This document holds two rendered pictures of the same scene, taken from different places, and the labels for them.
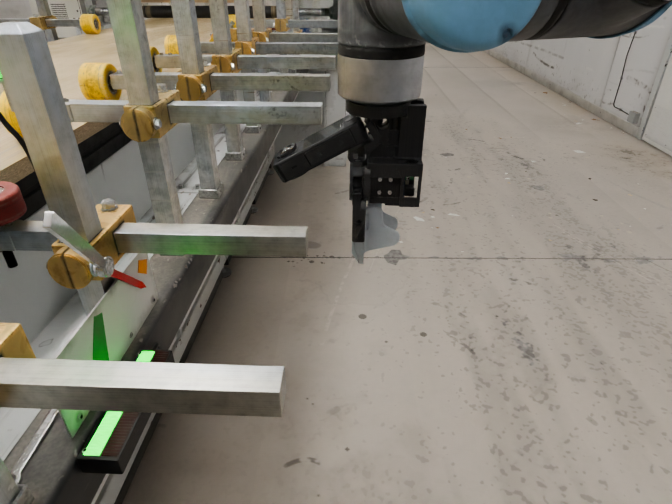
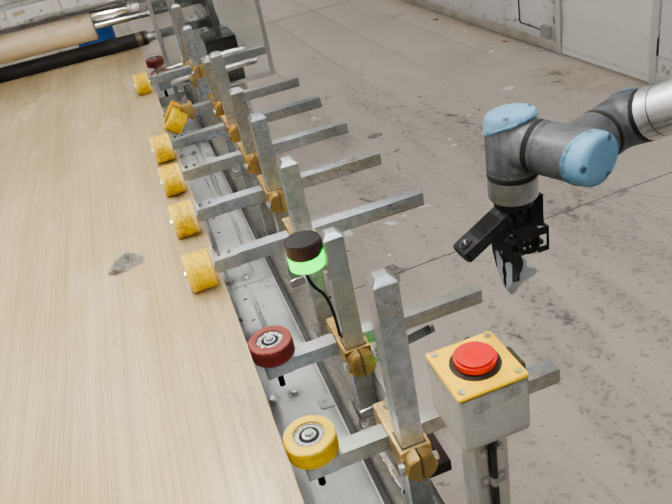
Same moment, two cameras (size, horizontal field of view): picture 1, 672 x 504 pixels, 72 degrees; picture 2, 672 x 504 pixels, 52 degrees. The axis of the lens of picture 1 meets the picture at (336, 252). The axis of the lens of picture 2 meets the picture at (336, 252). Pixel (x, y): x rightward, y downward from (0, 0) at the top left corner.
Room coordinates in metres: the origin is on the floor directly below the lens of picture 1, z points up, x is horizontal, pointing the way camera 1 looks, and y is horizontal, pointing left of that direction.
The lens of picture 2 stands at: (-0.44, 0.55, 1.66)
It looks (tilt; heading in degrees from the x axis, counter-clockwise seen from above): 32 degrees down; 345
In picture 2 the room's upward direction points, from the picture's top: 12 degrees counter-clockwise
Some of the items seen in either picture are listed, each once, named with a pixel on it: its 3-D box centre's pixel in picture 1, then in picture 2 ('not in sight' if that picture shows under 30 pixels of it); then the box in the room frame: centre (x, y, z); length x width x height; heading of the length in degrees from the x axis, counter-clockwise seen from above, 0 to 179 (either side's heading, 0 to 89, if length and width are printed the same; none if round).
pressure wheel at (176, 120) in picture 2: not in sight; (175, 119); (1.79, 0.41, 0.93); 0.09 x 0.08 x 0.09; 88
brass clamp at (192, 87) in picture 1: (198, 82); (274, 192); (1.02, 0.29, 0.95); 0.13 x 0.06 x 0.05; 178
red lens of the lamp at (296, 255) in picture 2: not in sight; (303, 245); (0.50, 0.36, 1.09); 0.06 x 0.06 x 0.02
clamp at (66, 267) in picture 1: (93, 243); (349, 345); (0.52, 0.31, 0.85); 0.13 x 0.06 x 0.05; 178
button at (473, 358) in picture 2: not in sight; (475, 360); (-0.01, 0.33, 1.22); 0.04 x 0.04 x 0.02
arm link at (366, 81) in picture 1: (379, 77); (511, 185); (0.53, -0.05, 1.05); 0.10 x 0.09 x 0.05; 178
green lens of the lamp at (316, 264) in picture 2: not in sight; (306, 258); (0.50, 0.36, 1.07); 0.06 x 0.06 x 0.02
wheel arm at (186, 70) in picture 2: (288, 23); (203, 65); (2.29, 0.21, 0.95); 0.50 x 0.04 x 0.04; 88
